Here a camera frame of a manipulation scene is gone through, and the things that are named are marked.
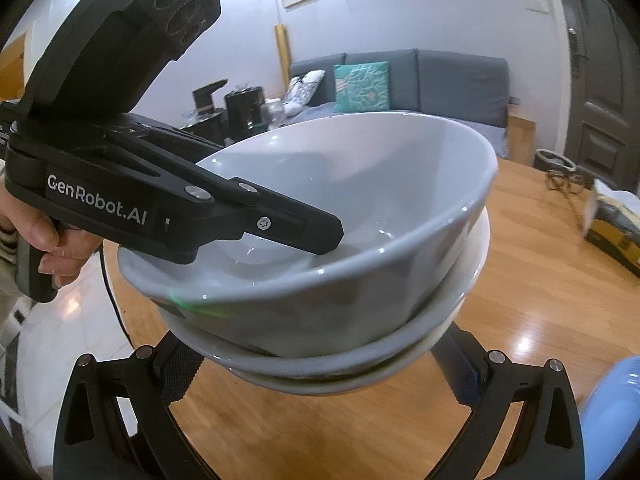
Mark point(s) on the dark brown door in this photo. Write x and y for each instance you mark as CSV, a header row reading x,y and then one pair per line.
x,y
600,60

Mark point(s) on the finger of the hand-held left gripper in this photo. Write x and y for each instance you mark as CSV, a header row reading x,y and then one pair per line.
x,y
170,137
290,227

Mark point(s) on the grey sofa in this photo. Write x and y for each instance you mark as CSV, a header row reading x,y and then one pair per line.
x,y
450,85

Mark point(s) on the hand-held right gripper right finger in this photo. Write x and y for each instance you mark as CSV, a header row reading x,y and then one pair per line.
x,y
467,382

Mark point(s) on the person's left hand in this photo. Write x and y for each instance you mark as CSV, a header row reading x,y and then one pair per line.
x,y
35,235

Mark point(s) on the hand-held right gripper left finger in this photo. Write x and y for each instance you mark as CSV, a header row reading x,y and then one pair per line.
x,y
175,375

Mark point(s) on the yellow black tissue box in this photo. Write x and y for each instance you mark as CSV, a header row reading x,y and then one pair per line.
x,y
615,230

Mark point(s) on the clear wine glass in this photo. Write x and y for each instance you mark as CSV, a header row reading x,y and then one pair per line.
x,y
274,112

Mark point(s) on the round white-rimmed metal stand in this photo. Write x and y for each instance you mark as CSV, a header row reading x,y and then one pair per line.
x,y
552,157

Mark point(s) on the teal patterned cushion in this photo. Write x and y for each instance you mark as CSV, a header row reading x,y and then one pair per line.
x,y
362,87

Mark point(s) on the blue plate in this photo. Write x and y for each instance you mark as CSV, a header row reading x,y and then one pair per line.
x,y
615,420

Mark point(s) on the large white bowl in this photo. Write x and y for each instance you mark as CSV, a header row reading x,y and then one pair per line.
x,y
350,377
380,185

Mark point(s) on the wooden box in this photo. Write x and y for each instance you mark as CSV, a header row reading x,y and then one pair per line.
x,y
520,135

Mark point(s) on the yellow wooden board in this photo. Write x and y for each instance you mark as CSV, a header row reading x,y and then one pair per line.
x,y
281,55

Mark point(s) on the white black patterned cushion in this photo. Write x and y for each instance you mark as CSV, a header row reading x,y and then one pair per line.
x,y
302,90

